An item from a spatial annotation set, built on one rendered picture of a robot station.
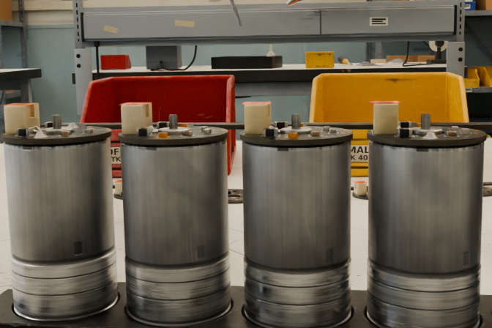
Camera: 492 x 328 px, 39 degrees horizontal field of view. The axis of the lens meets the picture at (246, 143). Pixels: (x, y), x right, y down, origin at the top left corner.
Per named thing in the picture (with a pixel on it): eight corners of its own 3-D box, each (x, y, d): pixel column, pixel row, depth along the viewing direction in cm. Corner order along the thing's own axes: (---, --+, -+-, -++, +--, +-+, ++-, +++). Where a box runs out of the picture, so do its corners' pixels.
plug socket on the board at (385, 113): (411, 135, 15) (411, 103, 14) (370, 135, 15) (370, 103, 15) (408, 130, 15) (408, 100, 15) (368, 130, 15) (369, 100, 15)
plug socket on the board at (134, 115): (154, 135, 15) (153, 105, 15) (117, 135, 16) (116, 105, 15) (163, 130, 16) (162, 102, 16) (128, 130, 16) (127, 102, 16)
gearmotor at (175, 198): (221, 367, 15) (215, 135, 14) (113, 361, 15) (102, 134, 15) (239, 322, 17) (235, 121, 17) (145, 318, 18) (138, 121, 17)
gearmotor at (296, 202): (351, 373, 15) (351, 135, 14) (237, 367, 15) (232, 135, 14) (351, 327, 17) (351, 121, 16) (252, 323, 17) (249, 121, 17)
